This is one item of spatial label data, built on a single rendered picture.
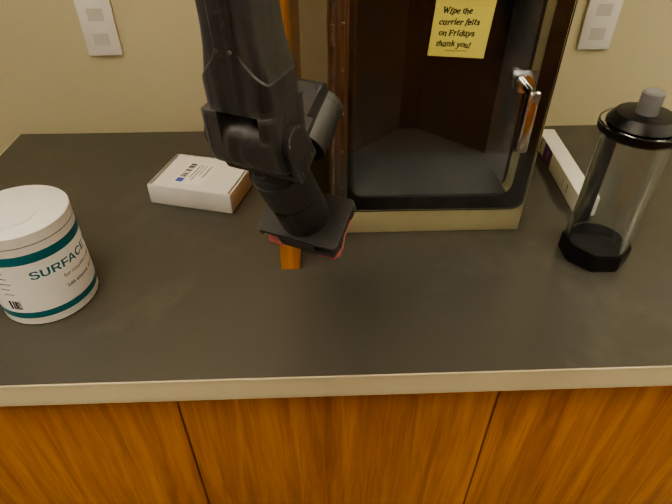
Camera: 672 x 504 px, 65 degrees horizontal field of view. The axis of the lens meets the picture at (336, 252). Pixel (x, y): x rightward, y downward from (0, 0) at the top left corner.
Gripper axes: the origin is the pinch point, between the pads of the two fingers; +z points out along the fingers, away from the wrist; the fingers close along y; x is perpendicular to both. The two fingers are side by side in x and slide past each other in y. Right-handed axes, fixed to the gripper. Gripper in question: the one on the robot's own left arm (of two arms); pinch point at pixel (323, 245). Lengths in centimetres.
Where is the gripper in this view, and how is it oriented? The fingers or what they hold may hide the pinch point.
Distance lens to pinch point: 68.4
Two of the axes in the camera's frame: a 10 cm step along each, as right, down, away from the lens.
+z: 2.1, 3.8, 9.0
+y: -9.1, -2.6, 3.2
